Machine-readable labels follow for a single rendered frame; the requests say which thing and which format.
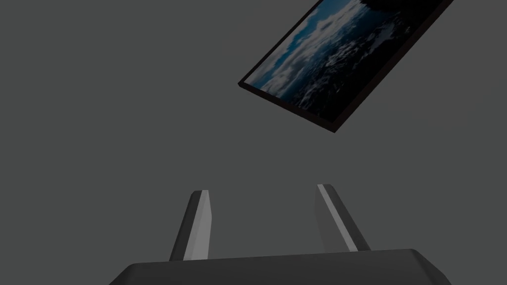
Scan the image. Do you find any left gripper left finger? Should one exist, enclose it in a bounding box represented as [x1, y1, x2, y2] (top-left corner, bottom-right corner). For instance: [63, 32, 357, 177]
[169, 190, 212, 262]

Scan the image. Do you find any framed sky and clouds picture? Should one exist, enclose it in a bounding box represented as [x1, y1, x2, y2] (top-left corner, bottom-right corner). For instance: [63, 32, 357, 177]
[237, 0, 455, 134]

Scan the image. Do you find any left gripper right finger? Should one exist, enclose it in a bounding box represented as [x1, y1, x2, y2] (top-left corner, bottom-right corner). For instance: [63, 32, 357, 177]
[314, 184, 372, 253]

